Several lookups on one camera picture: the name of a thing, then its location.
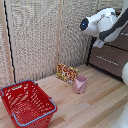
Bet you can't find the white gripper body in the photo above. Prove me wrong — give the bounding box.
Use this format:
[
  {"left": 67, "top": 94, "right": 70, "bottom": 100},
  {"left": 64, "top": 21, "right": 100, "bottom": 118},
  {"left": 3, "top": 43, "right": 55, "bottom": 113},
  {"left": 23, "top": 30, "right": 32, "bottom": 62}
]
[{"left": 92, "top": 37, "right": 106, "bottom": 50}]

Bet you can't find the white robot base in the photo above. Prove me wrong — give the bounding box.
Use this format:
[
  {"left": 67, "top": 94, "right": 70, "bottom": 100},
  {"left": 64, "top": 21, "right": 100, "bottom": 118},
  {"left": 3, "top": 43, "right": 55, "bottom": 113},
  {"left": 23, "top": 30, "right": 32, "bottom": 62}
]
[{"left": 111, "top": 102, "right": 128, "bottom": 128}]

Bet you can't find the brown drawer cabinet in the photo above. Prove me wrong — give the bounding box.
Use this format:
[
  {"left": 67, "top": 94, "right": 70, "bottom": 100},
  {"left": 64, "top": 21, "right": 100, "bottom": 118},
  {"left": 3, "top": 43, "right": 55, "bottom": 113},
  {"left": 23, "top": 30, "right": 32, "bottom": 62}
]
[{"left": 86, "top": 9, "right": 128, "bottom": 83}]

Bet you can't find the yellow red snack box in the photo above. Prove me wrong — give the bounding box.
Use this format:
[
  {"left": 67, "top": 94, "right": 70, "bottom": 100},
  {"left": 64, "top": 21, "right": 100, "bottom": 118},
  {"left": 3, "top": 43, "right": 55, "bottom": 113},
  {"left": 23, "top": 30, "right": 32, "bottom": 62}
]
[{"left": 55, "top": 62, "right": 80, "bottom": 85}]

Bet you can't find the pink cup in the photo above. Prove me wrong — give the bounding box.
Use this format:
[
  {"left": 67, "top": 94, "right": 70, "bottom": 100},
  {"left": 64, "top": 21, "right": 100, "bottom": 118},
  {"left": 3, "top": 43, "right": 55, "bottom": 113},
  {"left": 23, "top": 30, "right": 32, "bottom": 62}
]
[{"left": 73, "top": 74, "right": 89, "bottom": 95}]

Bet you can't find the beige woven folding screen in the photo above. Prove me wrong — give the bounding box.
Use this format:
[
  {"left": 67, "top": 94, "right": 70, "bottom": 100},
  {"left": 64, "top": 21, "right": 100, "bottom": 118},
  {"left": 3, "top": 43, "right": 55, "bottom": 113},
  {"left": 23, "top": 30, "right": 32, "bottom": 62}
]
[{"left": 0, "top": 0, "right": 125, "bottom": 88}]

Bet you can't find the red plastic shopping basket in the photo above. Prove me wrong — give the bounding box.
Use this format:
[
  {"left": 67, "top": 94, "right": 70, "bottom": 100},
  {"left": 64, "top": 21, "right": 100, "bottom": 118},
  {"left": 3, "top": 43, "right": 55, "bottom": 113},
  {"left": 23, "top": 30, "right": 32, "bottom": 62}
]
[{"left": 0, "top": 79, "right": 58, "bottom": 128}]

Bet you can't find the long silver drawer handle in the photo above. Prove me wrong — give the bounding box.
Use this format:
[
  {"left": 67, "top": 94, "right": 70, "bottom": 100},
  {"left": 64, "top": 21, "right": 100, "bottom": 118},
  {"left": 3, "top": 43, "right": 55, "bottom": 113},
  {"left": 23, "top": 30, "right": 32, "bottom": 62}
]
[{"left": 95, "top": 54, "right": 120, "bottom": 67}]

